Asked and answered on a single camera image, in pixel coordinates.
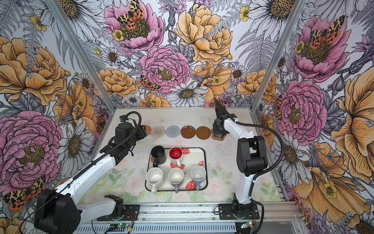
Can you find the white mug purple handle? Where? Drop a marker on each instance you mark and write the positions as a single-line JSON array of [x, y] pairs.
[[176, 177]]

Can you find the scratched dark brown wooden coaster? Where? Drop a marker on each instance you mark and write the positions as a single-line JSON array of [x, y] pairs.
[[188, 132]]

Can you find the white mug blue handle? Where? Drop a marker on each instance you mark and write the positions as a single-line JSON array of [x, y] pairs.
[[198, 174]]

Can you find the green circuit board left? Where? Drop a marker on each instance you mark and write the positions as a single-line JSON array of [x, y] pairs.
[[121, 227]]

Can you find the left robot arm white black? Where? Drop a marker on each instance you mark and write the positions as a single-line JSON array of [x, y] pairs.
[[58, 210]]

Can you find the green circuit board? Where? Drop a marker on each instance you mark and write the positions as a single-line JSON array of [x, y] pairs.
[[246, 225], [121, 227]]

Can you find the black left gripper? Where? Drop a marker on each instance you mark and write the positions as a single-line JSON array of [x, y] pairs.
[[142, 133]]

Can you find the plain brown wooden coaster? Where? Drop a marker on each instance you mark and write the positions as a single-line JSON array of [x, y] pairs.
[[203, 132]]

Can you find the white strawberry print tray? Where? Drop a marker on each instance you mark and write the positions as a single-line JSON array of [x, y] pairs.
[[189, 173]]

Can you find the aluminium corner post left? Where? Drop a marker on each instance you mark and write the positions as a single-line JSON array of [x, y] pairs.
[[69, 32]]

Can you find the green circuit board right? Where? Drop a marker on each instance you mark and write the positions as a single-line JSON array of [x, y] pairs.
[[246, 225]]

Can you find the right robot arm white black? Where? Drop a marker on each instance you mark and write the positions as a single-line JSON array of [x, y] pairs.
[[251, 157]]

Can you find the black mug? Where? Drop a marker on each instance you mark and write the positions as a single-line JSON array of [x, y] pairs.
[[158, 155]]

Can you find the grey-blue braided rope coaster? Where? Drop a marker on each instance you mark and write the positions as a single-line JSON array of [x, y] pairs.
[[173, 131]]

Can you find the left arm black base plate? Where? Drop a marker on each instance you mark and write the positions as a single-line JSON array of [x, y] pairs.
[[127, 212]]

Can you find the aluminium corner post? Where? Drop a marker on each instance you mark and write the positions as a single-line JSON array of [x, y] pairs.
[[292, 23], [69, 32]]

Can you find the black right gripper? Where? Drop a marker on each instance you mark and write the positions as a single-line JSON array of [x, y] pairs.
[[216, 132]]

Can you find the red interior white mug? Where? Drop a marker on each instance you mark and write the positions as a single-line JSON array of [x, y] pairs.
[[175, 154]]

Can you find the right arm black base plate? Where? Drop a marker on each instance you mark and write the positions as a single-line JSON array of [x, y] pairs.
[[228, 212]]

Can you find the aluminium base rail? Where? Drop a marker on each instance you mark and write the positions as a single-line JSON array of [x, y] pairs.
[[183, 218]]

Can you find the cork paw print coaster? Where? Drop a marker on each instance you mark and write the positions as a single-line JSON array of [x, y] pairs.
[[215, 137]]

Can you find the round woven rattan coaster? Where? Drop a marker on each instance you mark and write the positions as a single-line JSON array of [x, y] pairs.
[[148, 130]]

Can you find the aluminium corner post right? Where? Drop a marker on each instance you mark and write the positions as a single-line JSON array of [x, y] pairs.
[[292, 23]]

